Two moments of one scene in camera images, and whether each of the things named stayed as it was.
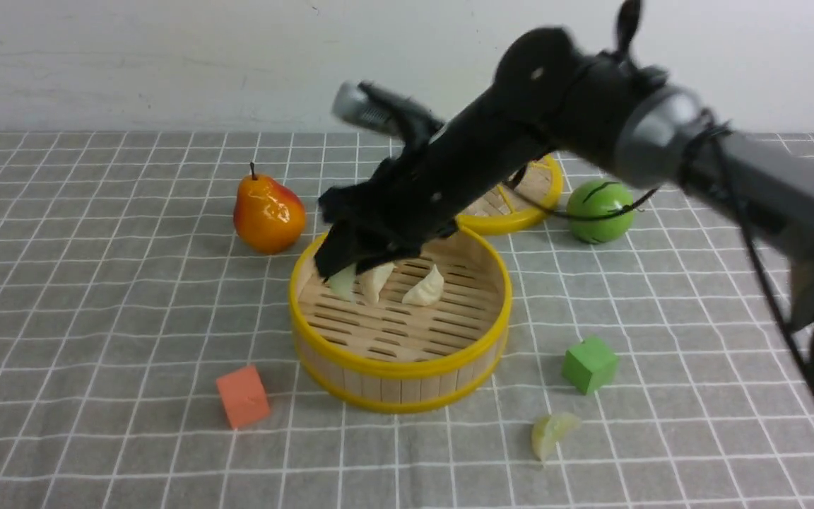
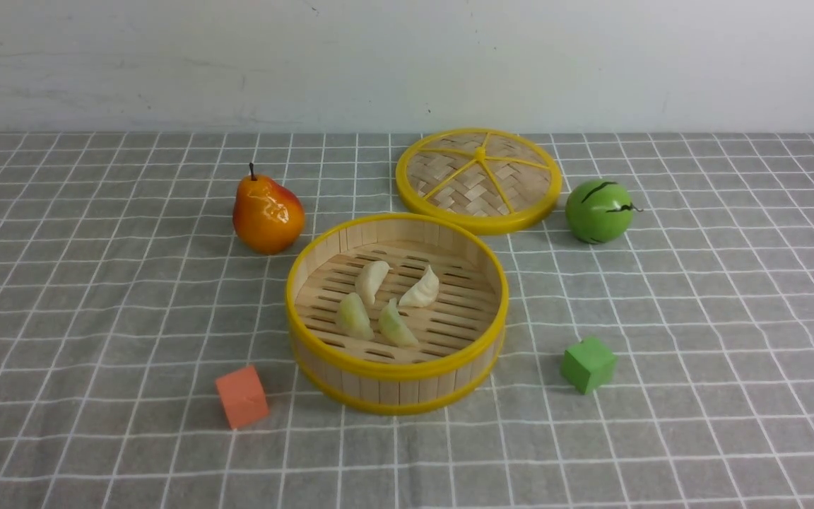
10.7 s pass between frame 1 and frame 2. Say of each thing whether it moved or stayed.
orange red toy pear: stayed
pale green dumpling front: moved
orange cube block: stayed
